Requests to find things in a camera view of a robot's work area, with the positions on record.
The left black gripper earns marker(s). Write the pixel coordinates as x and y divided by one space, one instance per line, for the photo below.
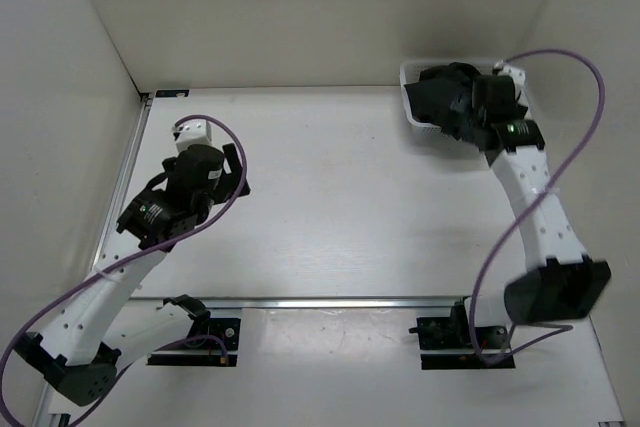
231 184

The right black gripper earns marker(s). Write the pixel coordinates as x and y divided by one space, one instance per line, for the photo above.
520 112

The black trousers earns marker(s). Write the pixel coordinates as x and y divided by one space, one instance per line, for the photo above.
443 97

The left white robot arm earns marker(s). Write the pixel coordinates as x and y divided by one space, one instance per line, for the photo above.
80 353

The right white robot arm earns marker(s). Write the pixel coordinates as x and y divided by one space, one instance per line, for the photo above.
561 281

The blue corner label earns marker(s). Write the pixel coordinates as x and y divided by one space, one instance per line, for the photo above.
172 93

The white perforated plastic basket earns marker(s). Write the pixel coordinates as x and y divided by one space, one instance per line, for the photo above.
410 73

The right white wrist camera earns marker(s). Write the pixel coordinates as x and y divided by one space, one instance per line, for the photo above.
503 68

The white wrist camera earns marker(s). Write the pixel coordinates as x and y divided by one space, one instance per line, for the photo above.
503 68
193 132

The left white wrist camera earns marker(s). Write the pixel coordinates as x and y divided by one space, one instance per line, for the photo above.
193 132

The front aluminium rail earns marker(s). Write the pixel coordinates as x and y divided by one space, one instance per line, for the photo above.
327 303

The aluminium rail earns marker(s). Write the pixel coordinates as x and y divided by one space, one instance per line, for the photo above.
327 303
126 148

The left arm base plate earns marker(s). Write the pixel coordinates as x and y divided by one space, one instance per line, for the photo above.
210 343

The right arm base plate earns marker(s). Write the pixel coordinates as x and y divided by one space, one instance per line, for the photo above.
445 344

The left aluminium rail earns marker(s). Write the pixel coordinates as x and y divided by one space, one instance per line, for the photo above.
126 148

